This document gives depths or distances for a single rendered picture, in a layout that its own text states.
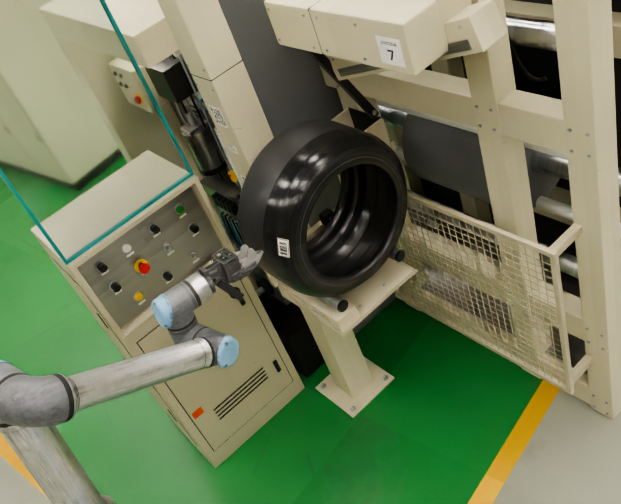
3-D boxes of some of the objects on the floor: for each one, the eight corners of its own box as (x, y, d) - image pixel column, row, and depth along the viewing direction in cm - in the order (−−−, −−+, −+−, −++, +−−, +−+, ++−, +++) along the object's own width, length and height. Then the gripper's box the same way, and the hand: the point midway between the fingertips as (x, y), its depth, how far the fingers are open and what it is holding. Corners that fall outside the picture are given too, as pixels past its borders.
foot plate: (315, 388, 329) (314, 385, 327) (355, 352, 338) (354, 349, 336) (353, 418, 310) (352, 415, 308) (394, 378, 319) (393, 375, 317)
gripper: (207, 277, 201) (265, 239, 209) (192, 265, 207) (248, 229, 216) (216, 299, 206) (272, 261, 214) (201, 287, 212) (256, 251, 221)
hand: (260, 254), depth 216 cm, fingers closed
